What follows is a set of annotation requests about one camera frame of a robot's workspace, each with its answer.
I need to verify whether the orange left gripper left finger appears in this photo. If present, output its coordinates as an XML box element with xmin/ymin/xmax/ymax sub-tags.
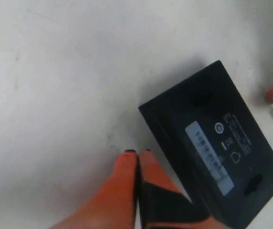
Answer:
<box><xmin>52</xmin><ymin>149</ymin><xmax>138</xmax><ymax>229</ymax></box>

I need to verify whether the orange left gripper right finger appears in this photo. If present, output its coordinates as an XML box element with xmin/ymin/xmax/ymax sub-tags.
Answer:
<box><xmin>138</xmin><ymin>149</ymin><xmax>220</xmax><ymax>229</ymax></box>

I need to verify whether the small black box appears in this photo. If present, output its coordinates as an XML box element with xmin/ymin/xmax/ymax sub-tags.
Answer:
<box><xmin>139</xmin><ymin>61</ymin><xmax>273</xmax><ymax>229</ymax></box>

